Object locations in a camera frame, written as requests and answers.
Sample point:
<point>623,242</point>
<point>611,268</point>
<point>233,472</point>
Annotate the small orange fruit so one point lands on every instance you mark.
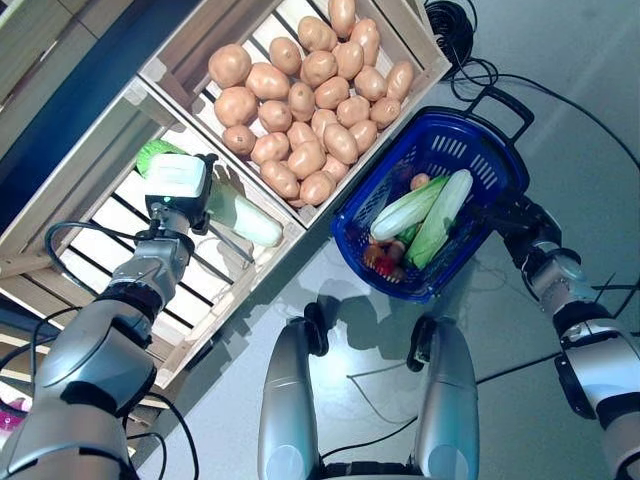
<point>372,252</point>
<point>420,181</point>

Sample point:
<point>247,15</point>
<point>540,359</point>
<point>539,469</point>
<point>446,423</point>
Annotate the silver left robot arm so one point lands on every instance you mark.
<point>100,340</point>

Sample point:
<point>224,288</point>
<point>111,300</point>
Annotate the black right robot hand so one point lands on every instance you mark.
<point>520,220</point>

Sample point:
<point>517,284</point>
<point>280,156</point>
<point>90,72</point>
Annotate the silver right robot leg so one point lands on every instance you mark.
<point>445,400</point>

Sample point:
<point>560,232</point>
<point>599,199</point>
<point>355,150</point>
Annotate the wooden potato crate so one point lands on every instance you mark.
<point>422,52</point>

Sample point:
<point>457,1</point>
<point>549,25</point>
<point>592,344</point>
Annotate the wide slatted wooden crate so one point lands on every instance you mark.
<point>75,170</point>

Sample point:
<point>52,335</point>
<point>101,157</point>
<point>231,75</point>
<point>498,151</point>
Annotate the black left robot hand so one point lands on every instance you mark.
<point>177,175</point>

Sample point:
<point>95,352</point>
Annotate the red tomato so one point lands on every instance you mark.
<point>385,263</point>

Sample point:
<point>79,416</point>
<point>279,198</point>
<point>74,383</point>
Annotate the wooden display shelf frame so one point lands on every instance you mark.
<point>75,120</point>

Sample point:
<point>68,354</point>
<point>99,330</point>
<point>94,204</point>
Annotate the brown potato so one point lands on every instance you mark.
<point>400,80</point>
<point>267,81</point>
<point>331,92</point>
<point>353,111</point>
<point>385,112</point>
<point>275,116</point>
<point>301,101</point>
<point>230,65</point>
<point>365,40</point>
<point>319,67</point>
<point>235,106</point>
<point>285,55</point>
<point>348,60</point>
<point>342,15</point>
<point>317,32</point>
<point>370,82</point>

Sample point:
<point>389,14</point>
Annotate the blue plastic shopping basket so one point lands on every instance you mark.
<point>360,220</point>

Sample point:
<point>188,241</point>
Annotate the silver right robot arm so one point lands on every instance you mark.
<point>595,360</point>

